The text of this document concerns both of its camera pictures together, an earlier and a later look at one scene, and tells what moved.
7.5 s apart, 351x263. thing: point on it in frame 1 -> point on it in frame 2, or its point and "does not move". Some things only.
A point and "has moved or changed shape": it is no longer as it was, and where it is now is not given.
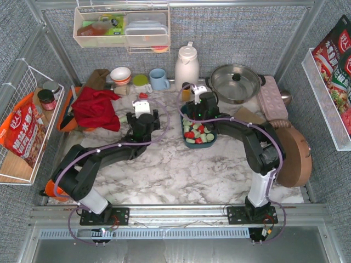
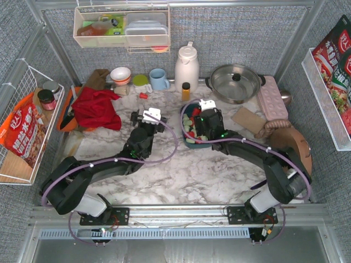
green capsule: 187,123 has moved or changed shape
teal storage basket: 192,145 does not move
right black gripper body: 208,100 -> 213,114
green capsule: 204,137 does not move
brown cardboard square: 245,115 does not move
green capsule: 190,141 does not move
